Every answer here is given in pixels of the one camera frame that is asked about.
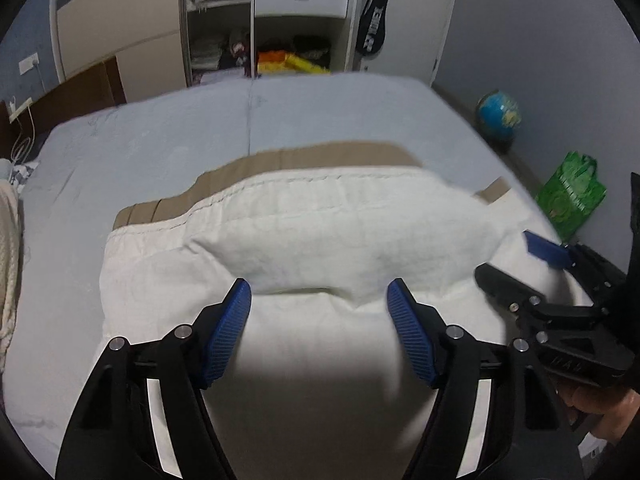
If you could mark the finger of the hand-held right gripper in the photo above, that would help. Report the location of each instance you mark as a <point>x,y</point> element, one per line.
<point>505,287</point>
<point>545,250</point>

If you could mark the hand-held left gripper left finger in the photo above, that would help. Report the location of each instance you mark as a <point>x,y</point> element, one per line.
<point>227,335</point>

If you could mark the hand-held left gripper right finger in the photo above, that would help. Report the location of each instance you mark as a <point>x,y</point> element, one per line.
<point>410,330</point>

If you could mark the white pillow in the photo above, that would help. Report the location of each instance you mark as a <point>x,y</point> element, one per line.
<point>325,230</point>

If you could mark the person's right hand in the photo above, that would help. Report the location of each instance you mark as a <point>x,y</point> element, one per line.
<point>610,410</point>

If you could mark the green plastic bag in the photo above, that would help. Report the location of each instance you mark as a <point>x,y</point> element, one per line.
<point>570,195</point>

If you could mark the blue globe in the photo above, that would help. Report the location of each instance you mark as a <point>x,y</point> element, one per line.
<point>497,115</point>

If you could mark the bed with grey-blue sheet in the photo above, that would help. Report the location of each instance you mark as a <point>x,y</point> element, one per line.
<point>150,130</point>

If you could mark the cream quilted blanket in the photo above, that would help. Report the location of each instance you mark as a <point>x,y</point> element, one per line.
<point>9,270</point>

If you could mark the yellow and orange toy boxes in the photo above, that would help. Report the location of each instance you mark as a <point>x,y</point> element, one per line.
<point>290,62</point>

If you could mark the black racket bag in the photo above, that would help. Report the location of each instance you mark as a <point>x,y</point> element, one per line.
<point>372,30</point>

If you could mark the brown wooden headboard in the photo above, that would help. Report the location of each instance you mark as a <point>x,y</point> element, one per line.
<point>75,95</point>

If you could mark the white power strip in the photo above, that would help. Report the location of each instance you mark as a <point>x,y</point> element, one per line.
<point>20,109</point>

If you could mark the white wardrobe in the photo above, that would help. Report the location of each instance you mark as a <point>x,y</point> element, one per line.
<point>140,20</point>

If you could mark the white wall socket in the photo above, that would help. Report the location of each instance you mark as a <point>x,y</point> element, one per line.
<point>28,65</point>

